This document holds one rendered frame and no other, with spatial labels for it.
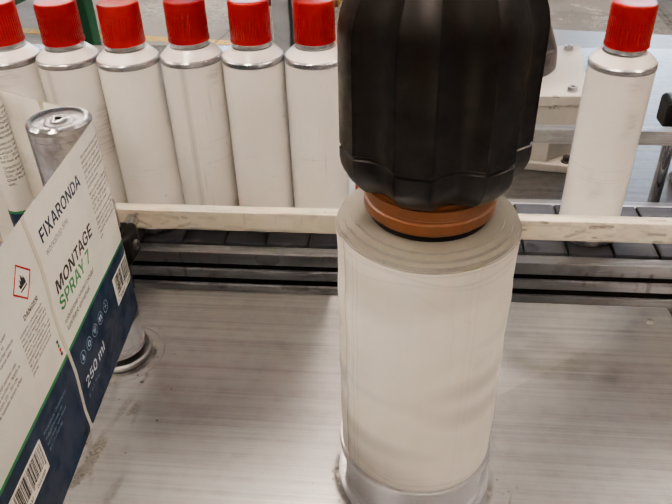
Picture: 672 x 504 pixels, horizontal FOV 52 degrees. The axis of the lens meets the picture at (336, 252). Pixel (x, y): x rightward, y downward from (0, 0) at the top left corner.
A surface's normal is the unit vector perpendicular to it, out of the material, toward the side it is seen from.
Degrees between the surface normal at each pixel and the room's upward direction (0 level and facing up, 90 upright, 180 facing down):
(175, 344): 0
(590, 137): 90
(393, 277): 93
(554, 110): 90
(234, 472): 0
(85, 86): 90
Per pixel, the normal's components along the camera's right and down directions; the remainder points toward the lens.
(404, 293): -0.33, 0.58
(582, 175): -0.72, 0.41
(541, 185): -0.02, -0.82
